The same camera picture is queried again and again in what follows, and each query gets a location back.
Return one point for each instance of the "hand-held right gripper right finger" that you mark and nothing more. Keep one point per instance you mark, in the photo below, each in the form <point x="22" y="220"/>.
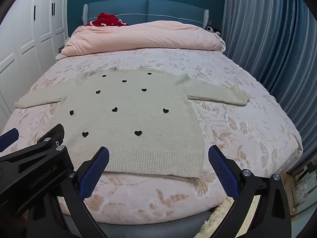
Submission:
<point x="223" y="173"/>

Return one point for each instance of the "light patterned box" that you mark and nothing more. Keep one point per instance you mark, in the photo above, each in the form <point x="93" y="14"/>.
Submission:
<point x="299" y="188"/>

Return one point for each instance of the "white wardrobe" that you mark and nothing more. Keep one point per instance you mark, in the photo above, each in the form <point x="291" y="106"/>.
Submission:
<point x="24" y="34"/>

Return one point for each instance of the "blue-grey curtain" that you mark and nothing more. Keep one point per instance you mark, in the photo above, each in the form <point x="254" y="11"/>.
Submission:
<point x="272" y="42"/>

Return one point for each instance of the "cream fluffy rug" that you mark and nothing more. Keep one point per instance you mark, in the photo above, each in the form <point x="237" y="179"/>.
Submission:
<point x="218" y="214"/>

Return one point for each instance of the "cream fluffy cloth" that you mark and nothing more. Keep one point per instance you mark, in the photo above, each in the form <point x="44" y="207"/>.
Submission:
<point x="60" y="57"/>

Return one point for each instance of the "blue upholstered headboard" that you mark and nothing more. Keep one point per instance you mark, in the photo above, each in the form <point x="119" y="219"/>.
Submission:
<point x="173" y="10"/>

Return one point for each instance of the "beige sweater with black hearts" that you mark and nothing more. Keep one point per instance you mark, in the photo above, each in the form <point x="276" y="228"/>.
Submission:
<point x="138" y="119"/>

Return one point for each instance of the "red clothes pile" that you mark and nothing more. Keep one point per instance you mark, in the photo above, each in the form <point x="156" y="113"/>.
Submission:
<point x="107" y="19"/>

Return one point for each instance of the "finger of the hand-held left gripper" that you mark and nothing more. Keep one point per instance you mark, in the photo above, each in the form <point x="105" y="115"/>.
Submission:
<point x="8" y="137"/>
<point x="55" y="132"/>

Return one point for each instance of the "pink duvet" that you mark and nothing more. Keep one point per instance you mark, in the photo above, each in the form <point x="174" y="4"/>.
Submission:
<point x="148" y="37"/>

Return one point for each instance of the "bed with butterfly bedspread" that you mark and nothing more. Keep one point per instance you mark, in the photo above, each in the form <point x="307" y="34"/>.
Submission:
<point x="247" y="133"/>

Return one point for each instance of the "small white bedside gadget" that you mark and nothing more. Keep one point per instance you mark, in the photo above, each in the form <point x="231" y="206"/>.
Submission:
<point x="210" y="29"/>

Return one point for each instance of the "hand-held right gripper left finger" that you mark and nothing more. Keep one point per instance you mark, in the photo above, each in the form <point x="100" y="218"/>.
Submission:
<point x="95" y="171"/>

